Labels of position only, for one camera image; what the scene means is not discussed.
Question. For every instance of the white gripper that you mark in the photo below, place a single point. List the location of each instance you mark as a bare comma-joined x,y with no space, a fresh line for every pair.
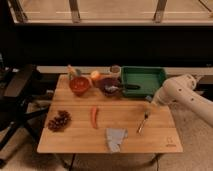
156,100

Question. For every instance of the blue sponge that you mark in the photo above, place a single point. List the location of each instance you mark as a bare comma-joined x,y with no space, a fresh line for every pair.
149,98

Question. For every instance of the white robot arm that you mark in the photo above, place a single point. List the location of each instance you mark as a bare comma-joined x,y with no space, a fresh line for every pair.
181,89

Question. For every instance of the green plastic tray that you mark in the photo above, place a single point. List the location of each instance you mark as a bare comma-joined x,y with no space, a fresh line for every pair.
149,80

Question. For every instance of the purple bowl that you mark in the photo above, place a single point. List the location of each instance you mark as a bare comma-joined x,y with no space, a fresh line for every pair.
105,84

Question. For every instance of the light blue cloth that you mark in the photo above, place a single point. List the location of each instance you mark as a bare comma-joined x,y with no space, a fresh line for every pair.
115,137

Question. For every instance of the small cup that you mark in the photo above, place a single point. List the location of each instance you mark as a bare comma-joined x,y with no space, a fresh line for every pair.
115,71

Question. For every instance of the orange carrot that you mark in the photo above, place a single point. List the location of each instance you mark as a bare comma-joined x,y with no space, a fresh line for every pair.
94,113

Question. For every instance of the orange fruit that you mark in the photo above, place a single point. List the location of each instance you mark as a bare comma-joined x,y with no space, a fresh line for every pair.
95,75

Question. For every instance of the orange red bowl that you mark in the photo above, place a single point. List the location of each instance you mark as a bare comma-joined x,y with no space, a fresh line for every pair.
79,85

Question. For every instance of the wooden folding table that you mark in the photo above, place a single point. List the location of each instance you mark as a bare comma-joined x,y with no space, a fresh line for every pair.
100,124

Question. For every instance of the bunch of dark grapes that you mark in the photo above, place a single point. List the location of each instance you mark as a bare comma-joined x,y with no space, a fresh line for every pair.
60,121

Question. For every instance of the black office chair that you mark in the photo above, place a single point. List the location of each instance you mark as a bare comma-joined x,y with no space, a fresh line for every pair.
15,96

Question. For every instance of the black handled spoon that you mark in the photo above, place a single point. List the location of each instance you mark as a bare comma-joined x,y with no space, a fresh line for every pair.
114,88

